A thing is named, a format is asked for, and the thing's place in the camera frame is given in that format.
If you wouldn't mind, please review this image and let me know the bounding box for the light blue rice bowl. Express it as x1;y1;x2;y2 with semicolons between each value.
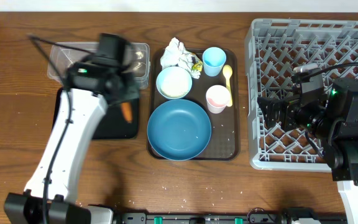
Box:
155;67;193;100

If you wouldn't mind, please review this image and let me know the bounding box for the pink white cup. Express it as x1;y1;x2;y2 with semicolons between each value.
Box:
206;85;231;114

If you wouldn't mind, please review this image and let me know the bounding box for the large blue plate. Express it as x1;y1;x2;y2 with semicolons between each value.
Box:
147;99;212;161

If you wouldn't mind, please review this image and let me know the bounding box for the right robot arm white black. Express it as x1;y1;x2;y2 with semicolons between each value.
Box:
257;63;358;223

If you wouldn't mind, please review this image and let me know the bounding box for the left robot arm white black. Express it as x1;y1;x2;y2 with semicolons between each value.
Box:
4;62;139;223

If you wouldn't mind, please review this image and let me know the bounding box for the grey dishwasher rack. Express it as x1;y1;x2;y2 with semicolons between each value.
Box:
245;19;358;172

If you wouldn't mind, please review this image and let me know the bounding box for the orange carrot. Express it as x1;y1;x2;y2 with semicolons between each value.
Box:
120;102;133;123

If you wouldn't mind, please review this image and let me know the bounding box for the black tray bin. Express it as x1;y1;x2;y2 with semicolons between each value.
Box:
50;88;139;142

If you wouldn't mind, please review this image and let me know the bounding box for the clear plastic bin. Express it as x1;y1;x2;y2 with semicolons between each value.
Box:
50;42;150;90

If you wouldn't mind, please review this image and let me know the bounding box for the crumpled white paper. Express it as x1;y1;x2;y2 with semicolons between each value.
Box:
160;37;201;79

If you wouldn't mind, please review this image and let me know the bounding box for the brown serving tray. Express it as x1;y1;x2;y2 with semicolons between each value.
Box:
147;49;241;161

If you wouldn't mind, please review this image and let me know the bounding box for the yellow spoon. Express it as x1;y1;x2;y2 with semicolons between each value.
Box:
223;65;232;107

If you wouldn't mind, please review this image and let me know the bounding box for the yellow food wrapper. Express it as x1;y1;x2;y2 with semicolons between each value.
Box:
191;52;203;72

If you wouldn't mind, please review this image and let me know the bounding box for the light blue cup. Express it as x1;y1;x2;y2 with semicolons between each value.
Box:
202;47;226;77

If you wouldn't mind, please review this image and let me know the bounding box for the black rail at table edge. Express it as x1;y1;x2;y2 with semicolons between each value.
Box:
113;207;347;224

